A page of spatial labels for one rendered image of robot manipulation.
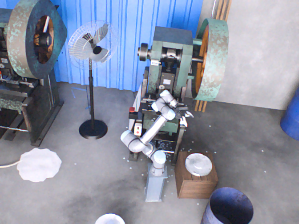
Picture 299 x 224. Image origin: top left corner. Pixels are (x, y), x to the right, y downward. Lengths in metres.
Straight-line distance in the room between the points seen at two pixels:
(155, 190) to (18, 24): 2.08
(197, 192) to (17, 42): 2.35
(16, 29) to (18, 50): 0.19
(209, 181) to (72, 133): 1.89
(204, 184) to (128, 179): 0.87
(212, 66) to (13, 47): 1.79
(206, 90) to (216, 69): 0.23
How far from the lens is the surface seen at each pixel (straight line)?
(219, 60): 2.47
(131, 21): 3.92
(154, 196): 3.04
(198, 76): 3.09
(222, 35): 2.55
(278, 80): 4.62
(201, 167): 3.02
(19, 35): 2.72
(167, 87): 2.93
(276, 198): 3.62
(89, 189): 3.19
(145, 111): 3.06
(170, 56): 2.72
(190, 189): 3.06
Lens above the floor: 2.65
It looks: 40 degrees down
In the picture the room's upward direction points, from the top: 7 degrees clockwise
